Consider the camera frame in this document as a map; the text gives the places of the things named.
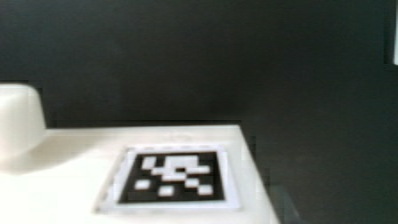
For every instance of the white front drawer box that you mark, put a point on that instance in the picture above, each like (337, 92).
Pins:
(149, 175)

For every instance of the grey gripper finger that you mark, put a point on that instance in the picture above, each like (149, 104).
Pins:
(21, 120)

